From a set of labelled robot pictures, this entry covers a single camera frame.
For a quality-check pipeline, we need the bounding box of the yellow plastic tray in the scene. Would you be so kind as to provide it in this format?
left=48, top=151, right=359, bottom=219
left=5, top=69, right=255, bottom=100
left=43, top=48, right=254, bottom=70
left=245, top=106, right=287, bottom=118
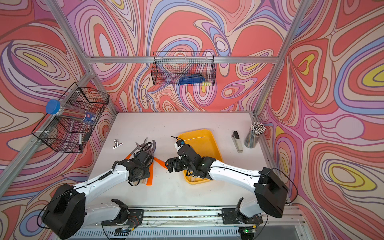
left=177, top=129, right=224, bottom=185

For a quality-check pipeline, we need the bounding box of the clear bottle blue cap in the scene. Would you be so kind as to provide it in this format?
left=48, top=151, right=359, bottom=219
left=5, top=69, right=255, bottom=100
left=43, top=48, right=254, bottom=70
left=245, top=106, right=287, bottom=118
left=46, top=100, right=96, bottom=125

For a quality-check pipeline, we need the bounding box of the wire basket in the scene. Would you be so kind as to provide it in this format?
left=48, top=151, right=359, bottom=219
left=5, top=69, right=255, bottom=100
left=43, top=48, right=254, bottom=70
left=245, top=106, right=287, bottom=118
left=151, top=51, right=217, bottom=87
left=32, top=83, right=110, bottom=153

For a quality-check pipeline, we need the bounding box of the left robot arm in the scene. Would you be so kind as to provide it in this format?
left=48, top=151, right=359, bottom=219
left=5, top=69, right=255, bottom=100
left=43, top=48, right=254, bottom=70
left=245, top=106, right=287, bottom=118
left=37, top=141, right=156, bottom=240

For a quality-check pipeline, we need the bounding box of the blue tool in basket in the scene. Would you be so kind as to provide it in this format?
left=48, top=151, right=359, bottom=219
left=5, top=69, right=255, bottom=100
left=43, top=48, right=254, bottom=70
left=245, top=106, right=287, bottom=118
left=179, top=74, right=206, bottom=85

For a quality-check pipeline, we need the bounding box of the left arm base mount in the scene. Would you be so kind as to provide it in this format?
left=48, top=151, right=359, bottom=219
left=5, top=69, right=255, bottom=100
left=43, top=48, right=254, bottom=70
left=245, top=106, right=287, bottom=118
left=102, top=209, right=144, bottom=227

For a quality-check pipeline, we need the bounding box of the silver bulldog clip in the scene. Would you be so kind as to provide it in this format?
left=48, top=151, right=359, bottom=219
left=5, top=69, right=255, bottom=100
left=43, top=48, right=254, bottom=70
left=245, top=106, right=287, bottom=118
left=113, top=139, right=123, bottom=149

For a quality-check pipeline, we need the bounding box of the left wire basket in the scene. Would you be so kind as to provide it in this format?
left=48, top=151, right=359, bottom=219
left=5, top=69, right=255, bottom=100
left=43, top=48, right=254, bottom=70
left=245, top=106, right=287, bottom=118
left=32, top=83, right=110, bottom=153

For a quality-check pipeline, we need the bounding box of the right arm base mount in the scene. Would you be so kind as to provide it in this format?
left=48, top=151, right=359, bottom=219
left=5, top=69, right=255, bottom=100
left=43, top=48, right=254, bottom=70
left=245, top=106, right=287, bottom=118
left=218, top=208, right=263, bottom=226

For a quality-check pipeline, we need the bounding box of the cup of pencils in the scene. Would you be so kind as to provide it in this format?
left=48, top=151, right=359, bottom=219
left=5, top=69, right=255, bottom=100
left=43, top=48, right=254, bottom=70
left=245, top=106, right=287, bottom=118
left=244, top=122, right=266, bottom=149

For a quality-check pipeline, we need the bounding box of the back wire basket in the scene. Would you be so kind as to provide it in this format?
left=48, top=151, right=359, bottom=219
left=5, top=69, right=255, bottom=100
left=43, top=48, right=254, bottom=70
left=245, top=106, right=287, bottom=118
left=151, top=51, right=217, bottom=87

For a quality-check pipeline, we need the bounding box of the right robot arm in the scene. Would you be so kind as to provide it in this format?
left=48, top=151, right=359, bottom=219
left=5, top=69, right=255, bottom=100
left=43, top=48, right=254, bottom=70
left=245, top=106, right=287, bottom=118
left=165, top=137, right=288, bottom=218

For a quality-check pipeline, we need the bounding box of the black marker in basket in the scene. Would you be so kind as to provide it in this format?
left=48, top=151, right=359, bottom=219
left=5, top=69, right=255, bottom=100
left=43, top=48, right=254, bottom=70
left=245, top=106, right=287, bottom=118
left=79, top=134, right=83, bottom=153

